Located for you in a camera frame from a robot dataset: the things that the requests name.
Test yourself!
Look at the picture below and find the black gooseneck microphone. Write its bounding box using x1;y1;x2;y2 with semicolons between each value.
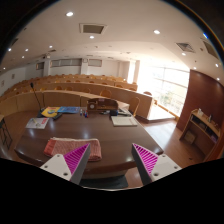
30;82;44;117

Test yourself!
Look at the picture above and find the wooden desktop organizer box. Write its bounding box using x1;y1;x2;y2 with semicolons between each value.
87;98;118;112

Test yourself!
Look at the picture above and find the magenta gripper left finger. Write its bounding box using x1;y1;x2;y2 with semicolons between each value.
41;144;90;184

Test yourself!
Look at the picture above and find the wooden shelf cabinet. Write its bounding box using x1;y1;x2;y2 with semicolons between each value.
180;109;220;156

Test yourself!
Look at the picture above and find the wooden chair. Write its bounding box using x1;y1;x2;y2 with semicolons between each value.
129;97;140;116

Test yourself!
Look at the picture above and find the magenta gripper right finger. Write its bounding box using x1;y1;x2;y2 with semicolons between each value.
131;143;181;185

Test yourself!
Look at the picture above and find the black remote control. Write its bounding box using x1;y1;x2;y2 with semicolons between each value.
52;113;62;120

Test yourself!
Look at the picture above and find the black chair left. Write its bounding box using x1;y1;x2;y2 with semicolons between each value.
0;115;12;149

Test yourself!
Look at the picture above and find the yellow book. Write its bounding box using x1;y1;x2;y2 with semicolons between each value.
42;107;59;118

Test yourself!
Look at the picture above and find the blue book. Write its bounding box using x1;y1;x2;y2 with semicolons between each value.
57;106;80;114

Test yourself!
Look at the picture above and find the pink folded towel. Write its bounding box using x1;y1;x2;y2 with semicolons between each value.
44;137;102;162

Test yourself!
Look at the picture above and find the white paper sheet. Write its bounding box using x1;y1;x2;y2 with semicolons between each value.
26;118;49;129

